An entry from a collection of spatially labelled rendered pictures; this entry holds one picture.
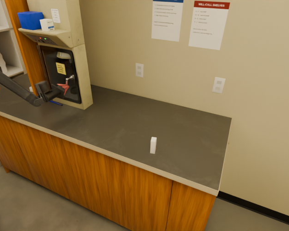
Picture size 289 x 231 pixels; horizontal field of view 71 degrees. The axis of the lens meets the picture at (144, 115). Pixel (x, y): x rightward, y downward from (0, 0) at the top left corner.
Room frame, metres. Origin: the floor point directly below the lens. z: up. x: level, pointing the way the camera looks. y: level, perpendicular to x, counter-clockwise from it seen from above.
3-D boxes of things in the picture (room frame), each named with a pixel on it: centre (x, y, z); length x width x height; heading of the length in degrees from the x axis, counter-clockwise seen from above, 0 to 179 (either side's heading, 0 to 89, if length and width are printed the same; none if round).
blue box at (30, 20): (1.36, 0.71, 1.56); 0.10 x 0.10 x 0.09; 66
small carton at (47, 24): (1.31, 0.60, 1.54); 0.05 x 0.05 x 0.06; 70
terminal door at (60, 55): (1.37, 0.61, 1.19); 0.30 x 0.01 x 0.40; 65
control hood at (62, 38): (1.32, 0.63, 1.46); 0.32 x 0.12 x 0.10; 66
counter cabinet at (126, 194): (1.36, 0.42, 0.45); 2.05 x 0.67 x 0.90; 66
